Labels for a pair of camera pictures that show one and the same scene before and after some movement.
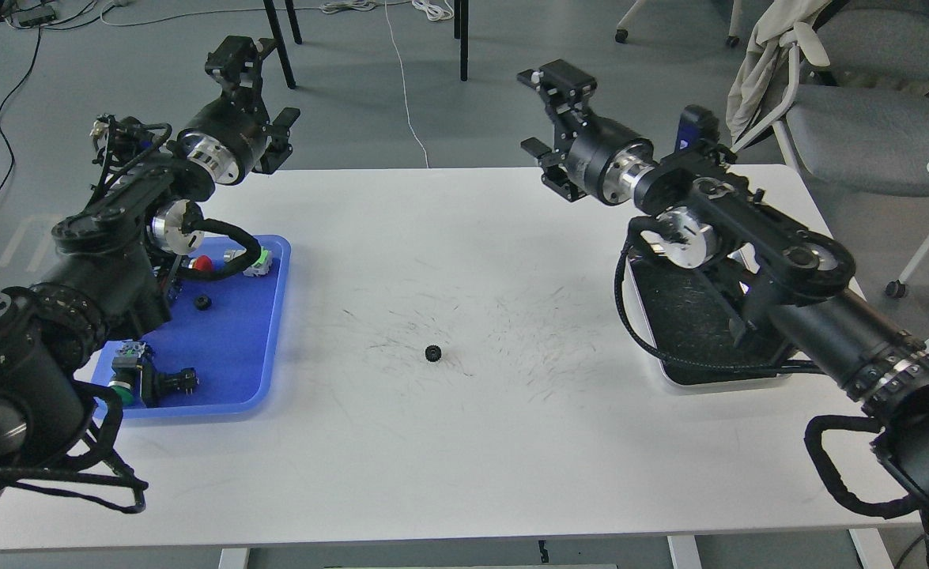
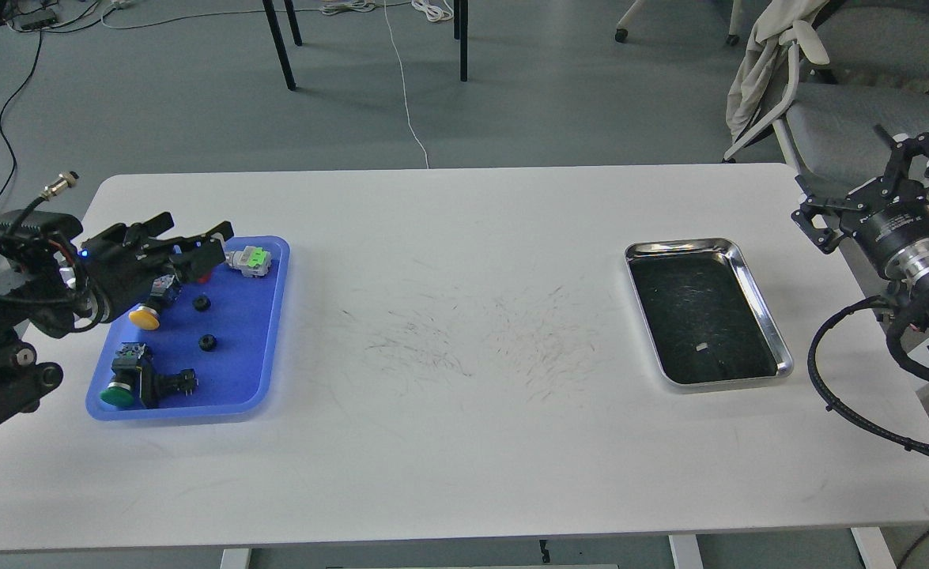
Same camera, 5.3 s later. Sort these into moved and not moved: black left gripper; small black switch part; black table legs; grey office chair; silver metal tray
Moved: black left gripper
Not moved: black table legs; small black switch part; silver metal tray; grey office chair
